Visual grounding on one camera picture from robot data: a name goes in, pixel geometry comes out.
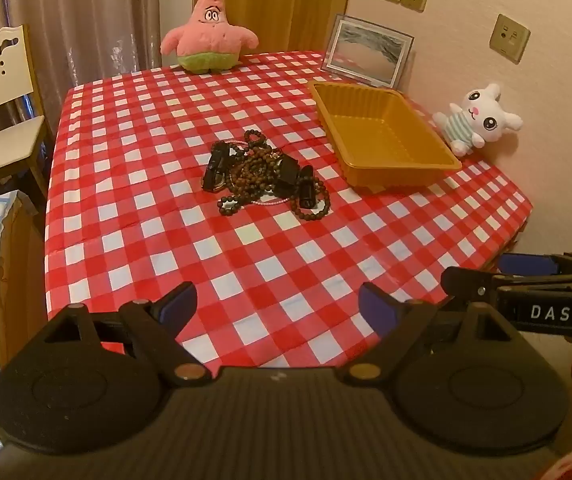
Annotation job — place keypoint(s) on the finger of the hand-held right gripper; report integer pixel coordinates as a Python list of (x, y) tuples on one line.
[(461, 280), (521, 263)]

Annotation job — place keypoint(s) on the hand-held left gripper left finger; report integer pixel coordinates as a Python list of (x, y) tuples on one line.
[(181, 304)]

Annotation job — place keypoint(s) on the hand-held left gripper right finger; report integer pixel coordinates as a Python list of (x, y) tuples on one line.
[(378, 305)]

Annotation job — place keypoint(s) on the yellow plastic tray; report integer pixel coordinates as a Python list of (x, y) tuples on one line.
[(381, 135)]

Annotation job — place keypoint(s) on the red checkered tablecloth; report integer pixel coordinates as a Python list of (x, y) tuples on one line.
[(166, 240)]

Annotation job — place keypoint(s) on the white bunny plush toy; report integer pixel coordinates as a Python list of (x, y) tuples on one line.
[(481, 110)]

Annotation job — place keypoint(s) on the pink starfish plush toy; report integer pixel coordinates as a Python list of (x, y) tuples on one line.
[(211, 35)]

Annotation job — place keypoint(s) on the cream wooden chair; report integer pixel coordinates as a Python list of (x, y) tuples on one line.
[(1, 65)]

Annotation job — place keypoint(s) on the sheer grey curtain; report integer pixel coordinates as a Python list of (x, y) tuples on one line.
[(81, 10)]

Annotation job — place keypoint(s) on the wooden door panel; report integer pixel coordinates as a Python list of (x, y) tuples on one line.
[(286, 0)]

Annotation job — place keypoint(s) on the gold data wall socket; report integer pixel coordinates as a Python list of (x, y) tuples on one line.
[(509, 38)]

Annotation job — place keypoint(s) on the clear sand art frame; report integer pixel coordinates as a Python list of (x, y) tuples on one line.
[(366, 50)]

